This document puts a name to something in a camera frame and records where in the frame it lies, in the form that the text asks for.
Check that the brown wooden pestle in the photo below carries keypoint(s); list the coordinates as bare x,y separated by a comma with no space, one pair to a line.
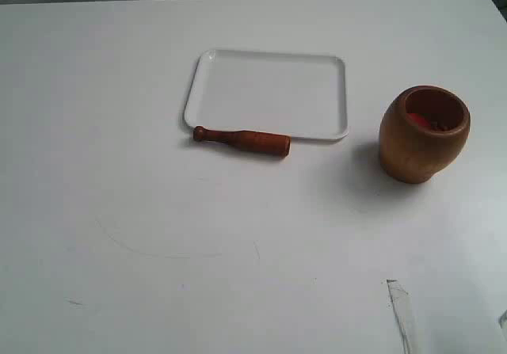
249,141

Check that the brown wooden mortar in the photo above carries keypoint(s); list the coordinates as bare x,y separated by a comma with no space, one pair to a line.
412,154

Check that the clear tape strip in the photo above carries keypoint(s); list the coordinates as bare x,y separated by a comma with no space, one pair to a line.
404,317

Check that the white rectangular plastic tray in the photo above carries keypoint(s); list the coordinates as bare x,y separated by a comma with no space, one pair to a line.
300,95

